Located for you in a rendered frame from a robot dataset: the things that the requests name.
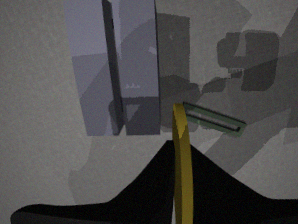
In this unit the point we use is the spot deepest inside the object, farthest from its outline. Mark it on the gold coin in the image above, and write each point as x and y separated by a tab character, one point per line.
183	178

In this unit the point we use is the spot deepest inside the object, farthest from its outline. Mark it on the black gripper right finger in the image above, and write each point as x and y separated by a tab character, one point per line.
218	198

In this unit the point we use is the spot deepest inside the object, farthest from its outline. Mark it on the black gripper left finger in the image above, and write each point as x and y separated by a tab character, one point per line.
147	200

